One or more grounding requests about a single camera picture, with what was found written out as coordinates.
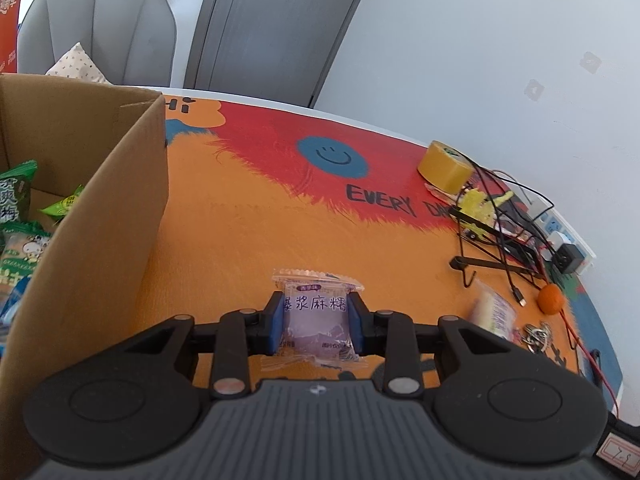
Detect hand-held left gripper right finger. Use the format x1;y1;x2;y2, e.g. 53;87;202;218
347;290;511;400

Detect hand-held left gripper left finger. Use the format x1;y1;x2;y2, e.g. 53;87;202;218
122;290;287;401

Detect purple snack packet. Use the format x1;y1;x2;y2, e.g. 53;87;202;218
262;268;370;380

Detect brown cardboard box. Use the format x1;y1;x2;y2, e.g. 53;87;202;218
0;74;171;480

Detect white yellow snack packet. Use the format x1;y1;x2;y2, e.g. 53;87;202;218
469;282;519;344

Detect colourful printed table mat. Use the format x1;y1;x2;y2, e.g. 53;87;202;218
144;91;624;417

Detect black metal stand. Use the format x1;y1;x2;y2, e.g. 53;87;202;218
448;255;547;289

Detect small orange tangerine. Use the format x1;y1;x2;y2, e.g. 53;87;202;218
537;284;566;315

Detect yellow toy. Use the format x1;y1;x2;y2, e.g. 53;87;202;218
459;189;516;228

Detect yellow tape roll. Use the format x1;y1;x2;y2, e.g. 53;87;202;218
417;140;476;194

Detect black charger plug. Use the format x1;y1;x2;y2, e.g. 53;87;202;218
552;243;586;275

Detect white charger plug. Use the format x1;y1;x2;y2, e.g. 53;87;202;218
547;229;576;252

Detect white power strip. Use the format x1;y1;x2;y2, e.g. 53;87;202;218
529;199;599;275

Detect small green snack packet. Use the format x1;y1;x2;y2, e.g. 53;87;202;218
37;185;86;219

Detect white green cartoon snack packet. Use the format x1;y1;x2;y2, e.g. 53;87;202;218
0;221;54;282

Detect blue snack packet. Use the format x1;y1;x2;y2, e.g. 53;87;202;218
0;274;37;328

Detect grey door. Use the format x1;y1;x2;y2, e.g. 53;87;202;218
183;0;382;109

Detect dotted beige cushion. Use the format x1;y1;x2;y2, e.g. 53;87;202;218
46;42;109;84

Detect grey chair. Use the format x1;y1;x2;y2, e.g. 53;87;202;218
17;0;178;89

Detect white and orange paper bag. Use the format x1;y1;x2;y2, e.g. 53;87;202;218
0;0;29;75

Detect red wire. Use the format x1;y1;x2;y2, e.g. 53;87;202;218
559;309;622;417

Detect metal key ring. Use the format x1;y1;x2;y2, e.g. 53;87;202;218
519;322;554;352

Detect black cables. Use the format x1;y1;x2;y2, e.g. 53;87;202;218
450;157;557;307

